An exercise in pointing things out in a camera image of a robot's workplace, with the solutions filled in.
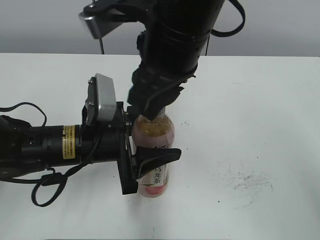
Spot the peach oolong tea bottle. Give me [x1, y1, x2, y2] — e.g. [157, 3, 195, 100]
[132, 114, 175, 198]

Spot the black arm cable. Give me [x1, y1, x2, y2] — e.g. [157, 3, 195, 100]
[211, 0, 247, 37]
[0, 101, 85, 207]

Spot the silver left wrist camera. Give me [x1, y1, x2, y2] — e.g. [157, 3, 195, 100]
[85, 73, 117, 126]

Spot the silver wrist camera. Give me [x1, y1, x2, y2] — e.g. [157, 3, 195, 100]
[85, 73, 117, 126]
[79, 0, 151, 40]

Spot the grey bottle cap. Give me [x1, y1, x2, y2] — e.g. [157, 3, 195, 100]
[156, 107, 166, 118]

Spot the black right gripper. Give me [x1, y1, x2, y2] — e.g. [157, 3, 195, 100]
[127, 60, 198, 120]

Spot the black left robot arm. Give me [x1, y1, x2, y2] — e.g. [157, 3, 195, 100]
[0, 101, 182, 195]

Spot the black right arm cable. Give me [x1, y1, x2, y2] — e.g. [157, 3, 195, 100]
[211, 0, 247, 37]

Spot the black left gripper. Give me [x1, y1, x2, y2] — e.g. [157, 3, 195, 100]
[80, 101, 182, 195]

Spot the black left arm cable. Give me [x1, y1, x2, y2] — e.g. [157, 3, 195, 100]
[0, 101, 85, 207]

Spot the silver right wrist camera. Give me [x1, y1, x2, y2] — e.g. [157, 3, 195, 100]
[79, 0, 151, 40]

